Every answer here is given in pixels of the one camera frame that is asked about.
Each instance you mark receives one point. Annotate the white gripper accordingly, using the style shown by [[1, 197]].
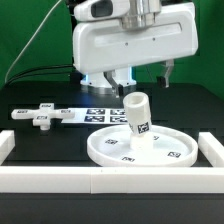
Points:
[[111, 38]]

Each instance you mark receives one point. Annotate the white round table top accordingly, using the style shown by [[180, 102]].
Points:
[[162, 147]]

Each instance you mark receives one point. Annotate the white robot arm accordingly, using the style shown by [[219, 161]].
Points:
[[97, 83]]

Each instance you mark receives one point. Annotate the white sheet with markers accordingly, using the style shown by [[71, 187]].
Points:
[[109, 116]]

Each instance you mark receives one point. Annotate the white cross-shaped table base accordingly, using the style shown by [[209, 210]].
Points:
[[43, 115]]

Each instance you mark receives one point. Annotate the white right fence block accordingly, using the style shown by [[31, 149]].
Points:
[[211, 148]]

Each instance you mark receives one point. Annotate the white fence block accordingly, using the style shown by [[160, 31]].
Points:
[[7, 143], [211, 148]]

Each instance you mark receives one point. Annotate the white left fence block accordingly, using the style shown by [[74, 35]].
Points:
[[7, 143]]

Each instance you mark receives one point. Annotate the white front fence bar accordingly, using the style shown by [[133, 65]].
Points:
[[96, 180]]

